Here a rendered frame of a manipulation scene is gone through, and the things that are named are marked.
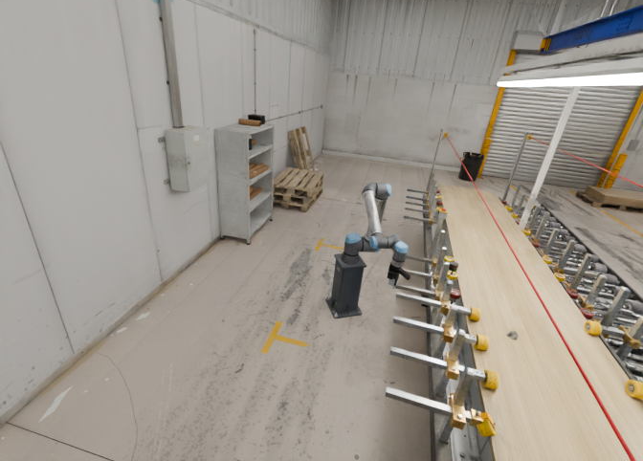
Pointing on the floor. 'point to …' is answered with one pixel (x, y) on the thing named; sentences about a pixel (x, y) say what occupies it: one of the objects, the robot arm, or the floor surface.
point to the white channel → (570, 92)
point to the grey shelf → (254, 213)
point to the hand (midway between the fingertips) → (394, 287)
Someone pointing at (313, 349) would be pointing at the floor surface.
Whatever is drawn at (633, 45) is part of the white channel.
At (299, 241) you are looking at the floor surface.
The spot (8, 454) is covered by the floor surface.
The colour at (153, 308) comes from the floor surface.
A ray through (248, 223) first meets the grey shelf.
